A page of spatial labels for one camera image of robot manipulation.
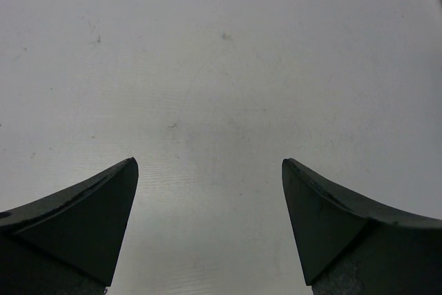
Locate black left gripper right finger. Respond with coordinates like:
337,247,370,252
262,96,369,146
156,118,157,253
282,159,441,294

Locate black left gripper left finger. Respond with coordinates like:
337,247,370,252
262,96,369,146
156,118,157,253
1,158,138,294

